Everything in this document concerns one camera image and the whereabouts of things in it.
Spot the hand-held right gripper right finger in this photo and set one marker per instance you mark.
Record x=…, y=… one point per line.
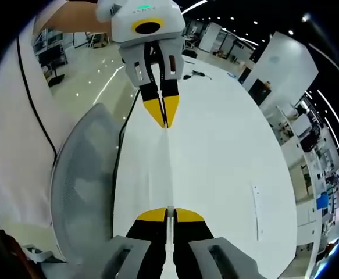
x=198, y=255

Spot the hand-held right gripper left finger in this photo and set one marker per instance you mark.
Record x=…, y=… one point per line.
x=137, y=255

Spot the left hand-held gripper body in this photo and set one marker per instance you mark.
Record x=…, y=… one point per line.
x=146, y=17

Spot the clear food packaging bag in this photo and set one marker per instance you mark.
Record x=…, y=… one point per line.
x=169, y=174

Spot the small black device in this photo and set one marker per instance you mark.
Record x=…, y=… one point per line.
x=187, y=76

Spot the black items at table edge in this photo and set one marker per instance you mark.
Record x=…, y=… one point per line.
x=201, y=74

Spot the grey mesh chair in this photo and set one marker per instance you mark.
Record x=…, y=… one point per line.
x=82, y=186

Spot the black office chair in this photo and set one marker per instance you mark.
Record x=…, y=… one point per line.
x=259, y=90

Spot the black screen on floor stand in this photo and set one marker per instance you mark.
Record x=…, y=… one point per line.
x=51, y=61

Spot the blue box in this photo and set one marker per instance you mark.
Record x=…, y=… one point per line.
x=322, y=202

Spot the person's white shirt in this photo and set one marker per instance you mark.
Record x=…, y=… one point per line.
x=9, y=130

